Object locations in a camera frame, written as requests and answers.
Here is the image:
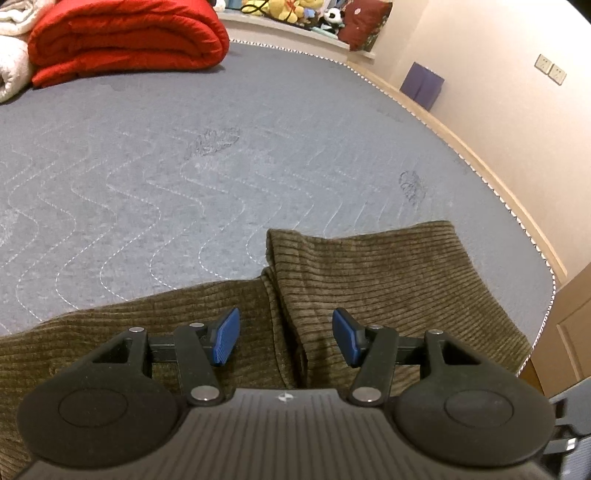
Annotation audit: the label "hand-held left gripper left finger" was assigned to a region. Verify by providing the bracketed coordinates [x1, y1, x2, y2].
[92, 307, 241, 407]

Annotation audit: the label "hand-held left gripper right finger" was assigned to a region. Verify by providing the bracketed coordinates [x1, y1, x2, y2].
[332, 308, 483, 407]

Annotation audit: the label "panda plush toy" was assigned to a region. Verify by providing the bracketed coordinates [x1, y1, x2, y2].
[321, 9, 345, 34]

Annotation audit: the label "white window ledge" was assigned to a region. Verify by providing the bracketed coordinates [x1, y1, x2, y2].
[217, 11, 377, 62]

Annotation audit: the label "dark red patterned cushion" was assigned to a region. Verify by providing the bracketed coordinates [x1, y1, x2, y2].
[337, 0, 393, 51]

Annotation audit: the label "olive corduroy pants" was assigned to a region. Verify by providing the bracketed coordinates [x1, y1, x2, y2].
[0, 220, 533, 480]

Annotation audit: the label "wooden door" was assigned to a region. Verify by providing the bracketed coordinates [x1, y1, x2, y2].
[522, 261, 591, 398]

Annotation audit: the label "white fleece blanket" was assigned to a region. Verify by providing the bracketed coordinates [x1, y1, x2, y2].
[0, 0, 61, 103]

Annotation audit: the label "yellow bear plush toy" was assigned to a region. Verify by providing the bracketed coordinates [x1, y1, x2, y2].
[240, 0, 324, 25]

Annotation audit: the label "purple box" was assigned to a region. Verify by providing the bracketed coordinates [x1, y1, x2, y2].
[400, 61, 445, 110]

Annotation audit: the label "red folded quilt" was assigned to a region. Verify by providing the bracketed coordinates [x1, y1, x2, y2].
[28, 0, 230, 89]

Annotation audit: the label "grey quilted mattress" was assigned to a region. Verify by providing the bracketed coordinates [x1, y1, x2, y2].
[0, 39, 558, 376]

